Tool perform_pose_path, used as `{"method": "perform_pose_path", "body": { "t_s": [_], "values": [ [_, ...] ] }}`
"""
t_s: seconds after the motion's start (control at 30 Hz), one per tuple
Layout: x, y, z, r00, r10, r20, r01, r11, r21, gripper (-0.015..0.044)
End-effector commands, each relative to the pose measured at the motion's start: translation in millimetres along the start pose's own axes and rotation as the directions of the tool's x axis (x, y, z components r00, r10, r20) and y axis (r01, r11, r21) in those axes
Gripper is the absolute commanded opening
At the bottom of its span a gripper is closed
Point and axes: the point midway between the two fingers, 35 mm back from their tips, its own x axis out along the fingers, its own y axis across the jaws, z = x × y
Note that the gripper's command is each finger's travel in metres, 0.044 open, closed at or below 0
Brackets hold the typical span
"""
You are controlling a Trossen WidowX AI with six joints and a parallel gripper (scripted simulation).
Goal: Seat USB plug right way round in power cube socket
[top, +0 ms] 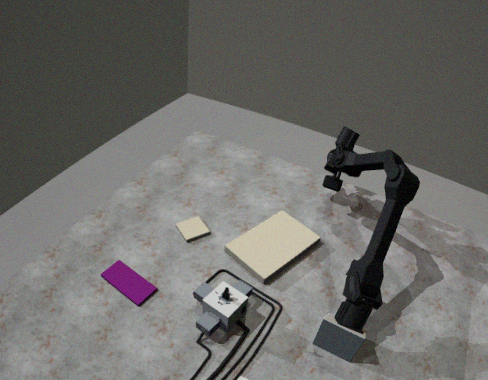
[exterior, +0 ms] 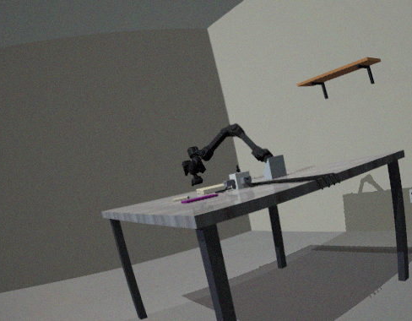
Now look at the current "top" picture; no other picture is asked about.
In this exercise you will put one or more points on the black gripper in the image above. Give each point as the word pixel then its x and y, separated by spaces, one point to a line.
pixel 333 182

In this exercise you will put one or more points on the beige flat rectangular slab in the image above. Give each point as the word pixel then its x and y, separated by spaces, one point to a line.
pixel 272 246

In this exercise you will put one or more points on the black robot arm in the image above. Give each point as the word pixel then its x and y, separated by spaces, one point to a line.
pixel 365 276

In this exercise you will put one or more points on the purple flat rectangular block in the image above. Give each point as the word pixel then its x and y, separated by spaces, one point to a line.
pixel 128 282

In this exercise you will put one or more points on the beige flat square tile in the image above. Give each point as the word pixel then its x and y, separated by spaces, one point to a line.
pixel 192 229

